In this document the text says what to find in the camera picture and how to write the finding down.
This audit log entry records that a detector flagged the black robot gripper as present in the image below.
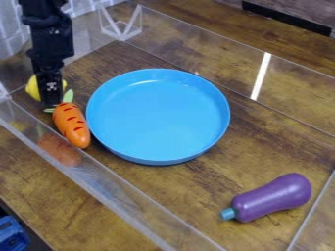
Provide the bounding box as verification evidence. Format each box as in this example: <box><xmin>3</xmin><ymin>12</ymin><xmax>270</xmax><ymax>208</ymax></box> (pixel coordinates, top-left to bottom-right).
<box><xmin>19</xmin><ymin>0</ymin><xmax>75</xmax><ymax>108</ymax></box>

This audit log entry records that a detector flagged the yellow toy lemon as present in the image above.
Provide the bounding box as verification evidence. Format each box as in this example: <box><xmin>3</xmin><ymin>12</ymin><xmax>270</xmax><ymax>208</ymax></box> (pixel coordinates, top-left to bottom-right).
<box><xmin>25</xmin><ymin>74</ymin><xmax>69</xmax><ymax>103</ymax></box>

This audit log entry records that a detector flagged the blue round tray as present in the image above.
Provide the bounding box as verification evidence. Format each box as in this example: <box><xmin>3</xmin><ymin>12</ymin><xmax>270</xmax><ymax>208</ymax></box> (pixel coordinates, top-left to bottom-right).
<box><xmin>87</xmin><ymin>69</ymin><xmax>231</xmax><ymax>166</ymax></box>

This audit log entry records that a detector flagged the orange toy carrot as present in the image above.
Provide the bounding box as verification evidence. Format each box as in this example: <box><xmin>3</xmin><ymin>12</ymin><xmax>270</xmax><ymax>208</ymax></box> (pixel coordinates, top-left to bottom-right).
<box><xmin>44</xmin><ymin>89</ymin><xmax>91</xmax><ymax>149</ymax></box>

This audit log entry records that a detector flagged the blue plastic crate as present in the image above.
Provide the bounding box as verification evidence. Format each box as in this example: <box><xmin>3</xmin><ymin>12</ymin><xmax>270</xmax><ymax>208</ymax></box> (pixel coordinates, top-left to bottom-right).
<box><xmin>0</xmin><ymin>216</ymin><xmax>31</xmax><ymax>251</ymax></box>

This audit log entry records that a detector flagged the purple toy eggplant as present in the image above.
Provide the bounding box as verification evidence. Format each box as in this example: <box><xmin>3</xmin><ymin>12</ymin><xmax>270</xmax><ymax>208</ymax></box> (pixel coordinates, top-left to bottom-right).
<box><xmin>220</xmin><ymin>173</ymin><xmax>311</xmax><ymax>223</ymax></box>

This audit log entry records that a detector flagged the clear acrylic corner bracket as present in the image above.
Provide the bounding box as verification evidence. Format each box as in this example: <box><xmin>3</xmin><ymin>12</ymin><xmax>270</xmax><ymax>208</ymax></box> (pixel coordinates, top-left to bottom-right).
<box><xmin>97</xmin><ymin>1</ymin><xmax>143</xmax><ymax>41</ymax></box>

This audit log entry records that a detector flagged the clear acrylic barrier wall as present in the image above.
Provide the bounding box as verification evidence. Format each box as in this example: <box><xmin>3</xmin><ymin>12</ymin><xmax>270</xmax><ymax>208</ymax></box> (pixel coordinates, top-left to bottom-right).
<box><xmin>0</xmin><ymin>0</ymin><xmax>335</xmax><ymax>251</ymax></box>

